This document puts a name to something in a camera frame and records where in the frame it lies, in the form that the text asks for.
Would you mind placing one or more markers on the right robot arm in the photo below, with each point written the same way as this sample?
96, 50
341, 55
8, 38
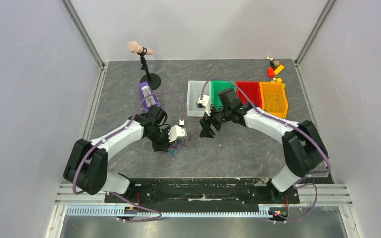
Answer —
302, 145

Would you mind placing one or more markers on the red toy block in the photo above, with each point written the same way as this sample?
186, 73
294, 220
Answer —
270, 72

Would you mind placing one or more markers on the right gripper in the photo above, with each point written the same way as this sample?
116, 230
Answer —
211, 119

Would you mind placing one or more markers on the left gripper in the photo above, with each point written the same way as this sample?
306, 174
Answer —
164, 146

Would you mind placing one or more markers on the purple metronome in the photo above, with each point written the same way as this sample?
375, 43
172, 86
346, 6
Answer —
145, 90

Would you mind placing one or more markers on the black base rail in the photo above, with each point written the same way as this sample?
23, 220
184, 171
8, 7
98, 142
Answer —
205, 194

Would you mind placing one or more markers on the white comb cable duct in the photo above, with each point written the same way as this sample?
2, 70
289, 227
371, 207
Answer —
123, 211

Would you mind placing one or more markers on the pink microphone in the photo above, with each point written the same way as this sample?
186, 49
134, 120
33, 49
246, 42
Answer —
135, 47

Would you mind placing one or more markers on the white plastic bin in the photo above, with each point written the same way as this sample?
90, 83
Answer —
194, 90

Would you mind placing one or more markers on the yellow plastic bin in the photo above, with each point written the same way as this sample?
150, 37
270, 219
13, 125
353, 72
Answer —
275, 100

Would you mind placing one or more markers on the black microphone stand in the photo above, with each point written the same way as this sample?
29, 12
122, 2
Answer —
152, 79

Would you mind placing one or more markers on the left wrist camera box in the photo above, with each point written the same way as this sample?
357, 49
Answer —
176, 132

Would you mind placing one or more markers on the yellow toy block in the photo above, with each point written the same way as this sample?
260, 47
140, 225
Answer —
278, 70

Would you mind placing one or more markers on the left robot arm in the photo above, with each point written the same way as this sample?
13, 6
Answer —
87, 166

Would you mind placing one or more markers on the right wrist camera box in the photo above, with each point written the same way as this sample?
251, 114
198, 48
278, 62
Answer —
205, 102

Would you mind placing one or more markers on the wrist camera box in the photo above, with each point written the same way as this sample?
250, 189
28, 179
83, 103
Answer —
176, 132
205, 102

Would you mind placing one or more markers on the green plastic bin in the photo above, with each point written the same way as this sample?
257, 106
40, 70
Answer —
216, 87

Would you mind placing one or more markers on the red plastic bin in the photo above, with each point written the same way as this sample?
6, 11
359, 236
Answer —
253, 91

